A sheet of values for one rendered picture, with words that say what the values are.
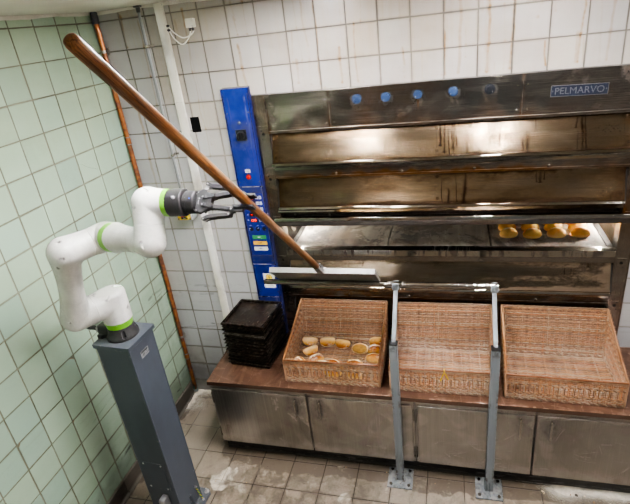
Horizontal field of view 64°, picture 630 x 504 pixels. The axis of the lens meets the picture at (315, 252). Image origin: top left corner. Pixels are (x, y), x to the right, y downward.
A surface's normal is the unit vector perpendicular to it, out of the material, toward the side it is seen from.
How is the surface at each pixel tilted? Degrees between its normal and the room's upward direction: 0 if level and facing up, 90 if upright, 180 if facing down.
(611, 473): 90
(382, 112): 90
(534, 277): 70
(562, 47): 90
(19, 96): 90
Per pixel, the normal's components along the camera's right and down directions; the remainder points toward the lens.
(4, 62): 0.96, 0.01
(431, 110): -0.24, 0.44
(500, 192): -0.26, 0.11
